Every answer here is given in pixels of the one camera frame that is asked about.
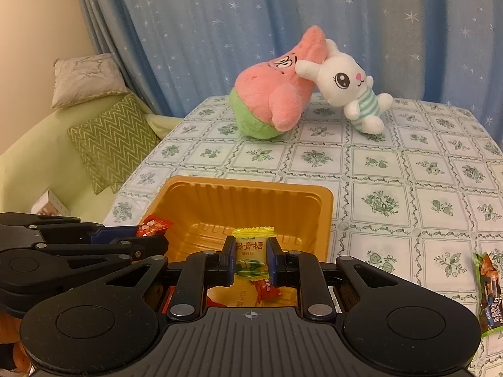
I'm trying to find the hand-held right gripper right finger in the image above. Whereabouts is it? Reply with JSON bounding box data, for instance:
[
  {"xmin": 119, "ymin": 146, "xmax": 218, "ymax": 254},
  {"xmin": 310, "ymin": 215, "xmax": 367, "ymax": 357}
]
[{"xmin": 267, "ymin": 237, "xmax": 415, "ymax": 320}]

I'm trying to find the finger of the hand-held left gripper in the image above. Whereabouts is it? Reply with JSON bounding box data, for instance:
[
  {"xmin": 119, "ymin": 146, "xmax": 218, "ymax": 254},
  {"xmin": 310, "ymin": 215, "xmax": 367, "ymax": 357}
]
[
  {"xmin": 0, "ymin": 212, "xmax": 142, "ymax": 253},
  {"xmin": 35, "ymin": 236, "xmax": 169, "ymax": 268}
]

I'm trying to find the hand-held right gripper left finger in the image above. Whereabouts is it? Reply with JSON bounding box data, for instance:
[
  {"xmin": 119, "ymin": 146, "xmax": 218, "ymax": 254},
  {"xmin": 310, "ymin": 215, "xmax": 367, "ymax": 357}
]
[{"xmin": 101, "ymin": 236, "xmax": 237, "ymax": 321}]

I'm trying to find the yellow candy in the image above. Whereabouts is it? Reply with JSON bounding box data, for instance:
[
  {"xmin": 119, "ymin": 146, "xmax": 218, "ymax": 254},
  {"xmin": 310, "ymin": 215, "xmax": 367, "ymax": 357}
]
[{"xmin": 232, "ymin": 226, "xmax": 275, "ymax": 279}]

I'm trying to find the crinkled red foil candy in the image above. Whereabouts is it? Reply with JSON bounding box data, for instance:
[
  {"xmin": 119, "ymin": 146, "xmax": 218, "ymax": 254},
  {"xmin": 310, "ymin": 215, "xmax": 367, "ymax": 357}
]
[{"xmin": 135, "ymin": 215, "xmax": 174, "ymax": 238}]

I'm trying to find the small red candy cartoon print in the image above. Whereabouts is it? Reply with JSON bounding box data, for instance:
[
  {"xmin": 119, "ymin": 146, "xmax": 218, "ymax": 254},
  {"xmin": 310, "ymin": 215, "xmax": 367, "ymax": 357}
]
[{"xmin": 251, "ymin": 278, "xmax": 284, "ymax": 304}]

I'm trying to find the orange plastic tray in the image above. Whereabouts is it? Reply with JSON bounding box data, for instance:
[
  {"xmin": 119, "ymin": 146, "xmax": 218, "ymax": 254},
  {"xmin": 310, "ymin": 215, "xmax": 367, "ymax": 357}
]
[{"xmin": 141, "ymin": 176, "xmax": 334, "ymax": 308}]

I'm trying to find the small white box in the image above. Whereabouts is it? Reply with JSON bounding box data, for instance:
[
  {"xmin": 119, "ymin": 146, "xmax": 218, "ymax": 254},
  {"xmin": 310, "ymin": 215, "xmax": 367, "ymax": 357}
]
[{"xmin": 31, "ymin": 189, "xmax": 66, "ymax": 217}]

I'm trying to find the green zigzag cushion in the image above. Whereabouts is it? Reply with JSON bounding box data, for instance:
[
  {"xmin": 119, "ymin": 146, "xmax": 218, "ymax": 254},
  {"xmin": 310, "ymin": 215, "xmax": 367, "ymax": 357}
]
[{"xmin": 67, "ymin": 93, "xmax": 162, "ymax": 195}]

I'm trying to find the light green sofa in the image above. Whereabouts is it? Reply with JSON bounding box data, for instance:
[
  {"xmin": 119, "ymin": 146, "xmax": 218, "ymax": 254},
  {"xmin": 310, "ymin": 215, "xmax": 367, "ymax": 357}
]
[{"xmin": 0, "ymin": 93, "xmax": 185, "ymax": 222}]

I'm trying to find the white embroidered cushion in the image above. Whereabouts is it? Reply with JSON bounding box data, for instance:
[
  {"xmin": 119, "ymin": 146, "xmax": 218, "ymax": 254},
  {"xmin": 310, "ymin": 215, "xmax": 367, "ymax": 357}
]
[{"xmin": 51, "ymin": 53, "xmax": 129, "ymax": 110}]

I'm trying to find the pink starfish plush toy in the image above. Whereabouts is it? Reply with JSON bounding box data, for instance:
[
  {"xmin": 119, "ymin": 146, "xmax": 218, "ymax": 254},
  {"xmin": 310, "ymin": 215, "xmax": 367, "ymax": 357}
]
[{"xmin": 229, "ymin": 26, "xmax": 327, "ymax": 139}]

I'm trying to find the white bunny plush toy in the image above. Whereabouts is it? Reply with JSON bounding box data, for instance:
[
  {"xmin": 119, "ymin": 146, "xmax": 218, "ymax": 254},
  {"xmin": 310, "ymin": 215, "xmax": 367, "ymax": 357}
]
[{"xmin": 296, "ymin": 38, "xmax": 394, "ymax": 134}]

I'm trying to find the black and green snack packet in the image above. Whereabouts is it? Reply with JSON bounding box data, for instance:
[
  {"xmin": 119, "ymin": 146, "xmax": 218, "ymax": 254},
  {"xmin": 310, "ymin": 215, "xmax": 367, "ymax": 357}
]
[{"xmin": 473, "ymin": 252, "xmax": 503, "ymax": 337}]

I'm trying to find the blue star-print curtain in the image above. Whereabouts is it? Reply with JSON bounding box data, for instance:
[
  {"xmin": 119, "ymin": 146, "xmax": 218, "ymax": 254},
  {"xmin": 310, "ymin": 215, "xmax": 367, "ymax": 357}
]
[{"xmin": 71, "ymin": 0, "xmax": 503, "ymax": 147}]

